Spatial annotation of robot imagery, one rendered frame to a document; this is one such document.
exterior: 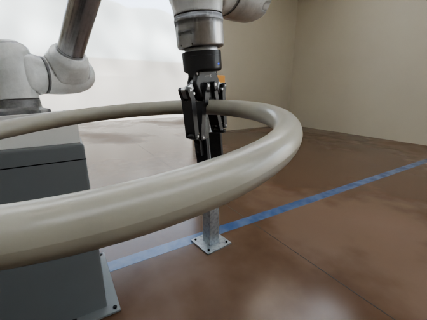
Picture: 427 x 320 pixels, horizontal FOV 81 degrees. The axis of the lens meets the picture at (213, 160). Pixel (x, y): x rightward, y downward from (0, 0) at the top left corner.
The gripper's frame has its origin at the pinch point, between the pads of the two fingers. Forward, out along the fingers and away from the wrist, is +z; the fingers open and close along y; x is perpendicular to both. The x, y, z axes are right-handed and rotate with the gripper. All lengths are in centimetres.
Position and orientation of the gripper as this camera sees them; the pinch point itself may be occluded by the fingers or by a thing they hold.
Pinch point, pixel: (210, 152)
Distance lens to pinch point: 54.1
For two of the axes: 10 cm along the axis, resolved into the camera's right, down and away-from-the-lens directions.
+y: -5.5, 3.1, -7.7
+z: 0.8, 9.5, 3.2
